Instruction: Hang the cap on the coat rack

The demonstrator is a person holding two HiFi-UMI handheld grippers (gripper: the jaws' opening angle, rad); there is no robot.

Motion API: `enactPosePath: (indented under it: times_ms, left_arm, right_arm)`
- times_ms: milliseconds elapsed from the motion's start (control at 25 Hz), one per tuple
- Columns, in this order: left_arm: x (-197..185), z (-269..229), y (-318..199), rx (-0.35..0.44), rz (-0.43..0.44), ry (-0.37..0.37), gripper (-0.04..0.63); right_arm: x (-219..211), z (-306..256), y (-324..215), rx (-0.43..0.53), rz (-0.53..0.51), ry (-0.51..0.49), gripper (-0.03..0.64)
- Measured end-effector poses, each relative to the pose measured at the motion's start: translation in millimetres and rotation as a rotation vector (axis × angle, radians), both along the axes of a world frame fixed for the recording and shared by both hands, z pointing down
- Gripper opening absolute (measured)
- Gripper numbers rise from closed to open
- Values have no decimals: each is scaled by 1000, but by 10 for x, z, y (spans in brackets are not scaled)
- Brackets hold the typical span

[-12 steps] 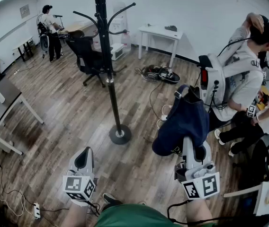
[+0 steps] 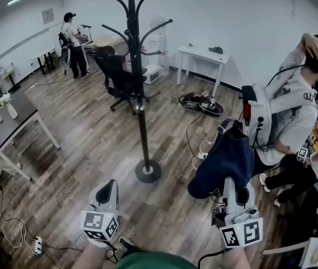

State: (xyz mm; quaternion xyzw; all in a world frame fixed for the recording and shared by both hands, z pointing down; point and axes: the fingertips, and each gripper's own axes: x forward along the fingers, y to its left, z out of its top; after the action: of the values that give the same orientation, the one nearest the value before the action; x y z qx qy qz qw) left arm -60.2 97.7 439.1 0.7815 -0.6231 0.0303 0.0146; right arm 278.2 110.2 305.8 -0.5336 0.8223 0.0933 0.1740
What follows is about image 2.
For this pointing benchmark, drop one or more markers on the white table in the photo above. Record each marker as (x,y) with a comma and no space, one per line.
(203,56)

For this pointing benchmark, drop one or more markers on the white water dispenser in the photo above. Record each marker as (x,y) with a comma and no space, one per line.
(156,42)

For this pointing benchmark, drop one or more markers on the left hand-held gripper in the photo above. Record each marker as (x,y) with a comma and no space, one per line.
(98,223)

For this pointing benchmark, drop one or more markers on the black object on table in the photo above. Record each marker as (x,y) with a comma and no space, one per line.
(215,49)

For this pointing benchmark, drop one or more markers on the white power strip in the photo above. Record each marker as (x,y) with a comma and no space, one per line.
(38,245)
(202,156)

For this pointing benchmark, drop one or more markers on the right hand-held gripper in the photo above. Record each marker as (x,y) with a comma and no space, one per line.
(241,228)

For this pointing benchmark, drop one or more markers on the black armchair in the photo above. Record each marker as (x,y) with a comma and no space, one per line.
(313,209)

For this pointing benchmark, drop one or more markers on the person's right forearm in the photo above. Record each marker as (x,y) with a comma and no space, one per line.
(236,259)

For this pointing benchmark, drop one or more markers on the black leg table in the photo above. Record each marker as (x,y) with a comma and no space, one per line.
(45,53)

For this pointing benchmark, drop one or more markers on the white box appliance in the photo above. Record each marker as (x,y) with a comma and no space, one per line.
(152,74)

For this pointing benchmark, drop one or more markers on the person's left forearm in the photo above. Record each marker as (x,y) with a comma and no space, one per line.
(91,258)

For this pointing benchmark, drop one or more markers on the wall notice sheet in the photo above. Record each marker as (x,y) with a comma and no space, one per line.
(47,16)

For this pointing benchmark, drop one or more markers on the small side table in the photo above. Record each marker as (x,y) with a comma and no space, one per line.
(10,74)

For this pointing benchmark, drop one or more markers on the person's green shirt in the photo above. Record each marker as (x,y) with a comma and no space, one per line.
(156,260)

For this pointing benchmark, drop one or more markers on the white vase with flowers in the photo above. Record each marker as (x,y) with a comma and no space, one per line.
(10,109)

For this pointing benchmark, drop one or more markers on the black coat rack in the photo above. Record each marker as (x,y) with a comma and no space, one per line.
(145,139)

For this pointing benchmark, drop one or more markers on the black desk lamp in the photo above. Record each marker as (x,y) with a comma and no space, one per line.
(87,27)

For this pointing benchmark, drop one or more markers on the black office chair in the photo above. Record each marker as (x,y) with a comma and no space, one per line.
(117,74)

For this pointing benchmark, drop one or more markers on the person's dark shoe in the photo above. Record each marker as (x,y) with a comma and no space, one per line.
(126,244)

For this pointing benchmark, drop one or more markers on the navy blue cap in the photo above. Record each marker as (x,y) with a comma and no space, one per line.
(229,158)

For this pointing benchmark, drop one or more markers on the wooden desk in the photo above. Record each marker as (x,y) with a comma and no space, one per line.
(105,41)

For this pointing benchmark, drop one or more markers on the grey top table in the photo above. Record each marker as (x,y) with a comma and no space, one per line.
(13,113)

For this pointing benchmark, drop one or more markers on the clear water bottle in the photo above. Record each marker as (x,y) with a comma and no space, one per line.
(164,63)

